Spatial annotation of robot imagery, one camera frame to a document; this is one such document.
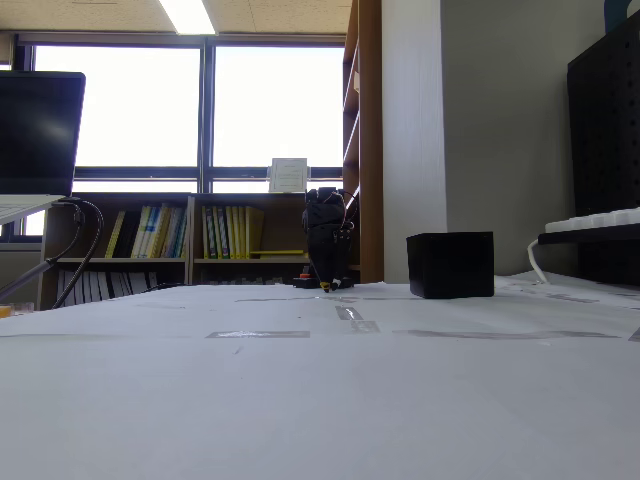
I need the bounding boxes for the thin black cable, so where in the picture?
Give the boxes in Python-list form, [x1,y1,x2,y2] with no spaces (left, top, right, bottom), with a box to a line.
[43,202,84,265]

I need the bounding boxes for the thick black cable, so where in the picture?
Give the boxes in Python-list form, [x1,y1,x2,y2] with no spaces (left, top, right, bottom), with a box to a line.
[52,198,105,310]

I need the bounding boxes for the black square bin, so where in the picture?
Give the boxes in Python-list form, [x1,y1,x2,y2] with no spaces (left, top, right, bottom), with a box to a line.
[405,231,496,300]

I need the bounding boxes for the white power strip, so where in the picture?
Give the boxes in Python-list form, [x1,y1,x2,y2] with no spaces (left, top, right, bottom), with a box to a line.
[543,207,640,236]

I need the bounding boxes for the dark screen laptop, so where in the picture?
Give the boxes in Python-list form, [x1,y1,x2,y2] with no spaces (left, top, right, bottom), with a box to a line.
[0,69,87,226]

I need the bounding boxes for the black pegboard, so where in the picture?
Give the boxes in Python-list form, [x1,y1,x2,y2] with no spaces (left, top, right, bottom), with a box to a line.
[566,9,640,286]

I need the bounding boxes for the white paper sign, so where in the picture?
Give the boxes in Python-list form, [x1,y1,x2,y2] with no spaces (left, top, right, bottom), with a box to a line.
[268,157,310,194]

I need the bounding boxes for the ceiling light panel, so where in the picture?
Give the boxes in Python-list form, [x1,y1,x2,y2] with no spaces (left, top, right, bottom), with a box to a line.
[158,0,219,36]

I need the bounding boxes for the white paper covering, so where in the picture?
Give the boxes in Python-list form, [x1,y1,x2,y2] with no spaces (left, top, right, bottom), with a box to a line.
[0,272,640,480]

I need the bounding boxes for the low wooden bookshelf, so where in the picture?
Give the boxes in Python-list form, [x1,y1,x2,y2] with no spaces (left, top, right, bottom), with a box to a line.
[38,192,194,311]
[188,192,361,287]

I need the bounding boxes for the yellow binder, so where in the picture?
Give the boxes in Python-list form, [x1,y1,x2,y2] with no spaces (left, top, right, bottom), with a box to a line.
[224,205,236,259]

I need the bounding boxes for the yellow white book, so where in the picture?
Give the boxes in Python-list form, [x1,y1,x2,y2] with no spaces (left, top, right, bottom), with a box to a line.
[130,205,152,259]

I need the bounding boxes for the blue white book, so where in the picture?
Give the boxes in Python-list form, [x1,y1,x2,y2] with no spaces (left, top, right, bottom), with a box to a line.
[142,207,162,259]

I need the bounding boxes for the dark blue object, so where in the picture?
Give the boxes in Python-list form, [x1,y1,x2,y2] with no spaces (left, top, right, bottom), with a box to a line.
[602,0,640,36]

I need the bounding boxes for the row of white binders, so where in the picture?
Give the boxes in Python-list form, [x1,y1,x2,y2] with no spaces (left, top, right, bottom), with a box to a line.
[56,269,159,304]

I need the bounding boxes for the white power strip cable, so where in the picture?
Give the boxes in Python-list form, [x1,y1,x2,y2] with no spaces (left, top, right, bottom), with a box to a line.
[526,237,551,285]

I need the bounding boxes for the tall wooden bookshelf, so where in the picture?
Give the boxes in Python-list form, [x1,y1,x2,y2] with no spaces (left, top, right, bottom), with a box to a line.
[342,0,385,285]

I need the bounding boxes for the black tray under power strip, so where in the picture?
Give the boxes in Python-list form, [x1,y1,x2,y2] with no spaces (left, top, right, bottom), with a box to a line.
[537,224,640,246]

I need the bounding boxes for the black book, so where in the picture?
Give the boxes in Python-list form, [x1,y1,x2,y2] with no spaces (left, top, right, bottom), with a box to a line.
[113,210,142,259]

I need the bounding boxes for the dark window frame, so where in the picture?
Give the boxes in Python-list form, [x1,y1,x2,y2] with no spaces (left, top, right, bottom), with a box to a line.
[0,32,351,241]

